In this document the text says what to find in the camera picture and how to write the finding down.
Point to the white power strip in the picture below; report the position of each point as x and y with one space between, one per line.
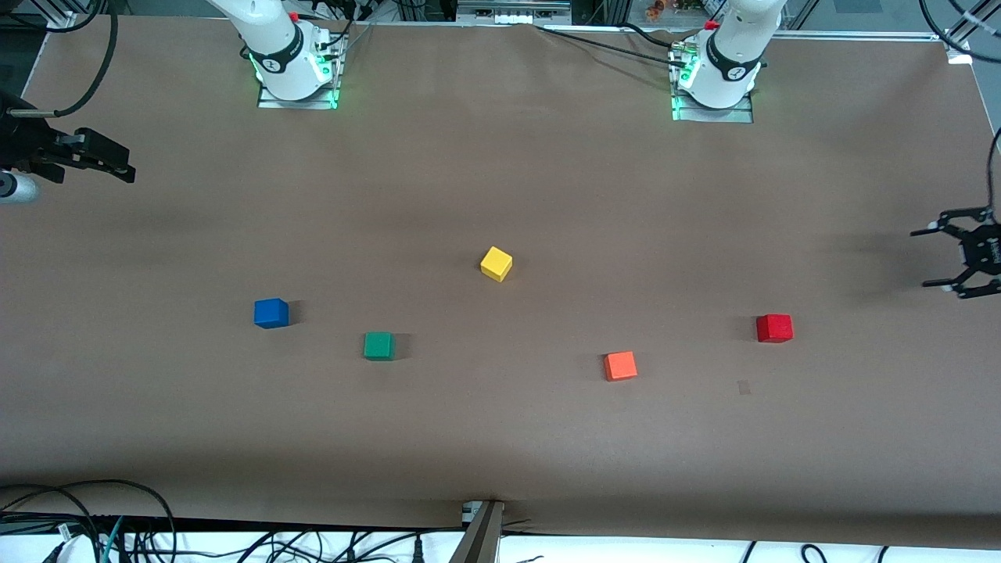
512 14

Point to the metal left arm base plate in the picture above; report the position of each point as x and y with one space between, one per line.
735 116

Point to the blue wooden block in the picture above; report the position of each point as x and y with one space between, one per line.
270 313

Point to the red wooden block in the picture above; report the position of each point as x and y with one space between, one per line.
774 328

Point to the aluminium corner frame profile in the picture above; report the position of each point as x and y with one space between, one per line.
958 43

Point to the small orange toy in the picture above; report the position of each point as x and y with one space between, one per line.
655 8

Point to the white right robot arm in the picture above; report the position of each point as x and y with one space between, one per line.
278 43

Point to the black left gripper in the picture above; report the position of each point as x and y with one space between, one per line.
983 252

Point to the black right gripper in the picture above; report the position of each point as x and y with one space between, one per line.
22 144

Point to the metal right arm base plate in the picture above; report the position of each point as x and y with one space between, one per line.
270 103

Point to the yellow wooden block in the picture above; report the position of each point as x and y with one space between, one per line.
496 263

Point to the brown paper table cover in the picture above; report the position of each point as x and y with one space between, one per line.
500 438

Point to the aluminium table edge rail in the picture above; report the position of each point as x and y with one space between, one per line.
821 34

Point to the grey metal camera post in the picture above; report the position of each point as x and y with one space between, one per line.
478 539

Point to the orange wooden block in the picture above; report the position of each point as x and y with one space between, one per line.
620 366

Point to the green wooden block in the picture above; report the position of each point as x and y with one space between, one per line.
378 346

